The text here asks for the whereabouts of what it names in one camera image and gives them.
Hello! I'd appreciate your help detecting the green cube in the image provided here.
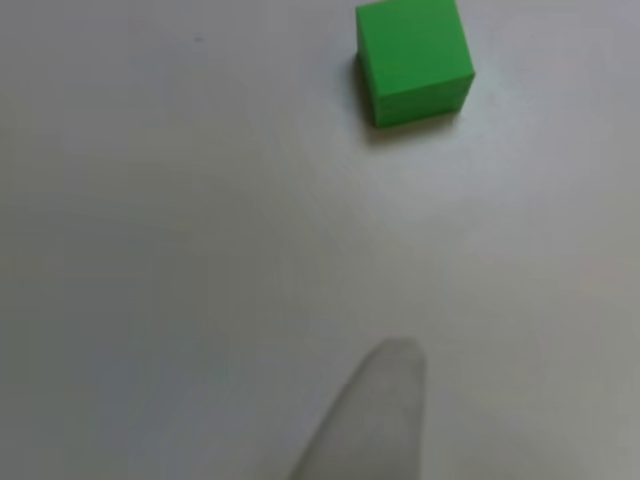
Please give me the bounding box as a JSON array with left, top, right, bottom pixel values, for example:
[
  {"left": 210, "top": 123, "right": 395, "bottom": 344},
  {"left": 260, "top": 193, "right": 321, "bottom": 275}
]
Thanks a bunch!
[{"left": 355, "top": 0, "right": 476, "bottom": 129}]

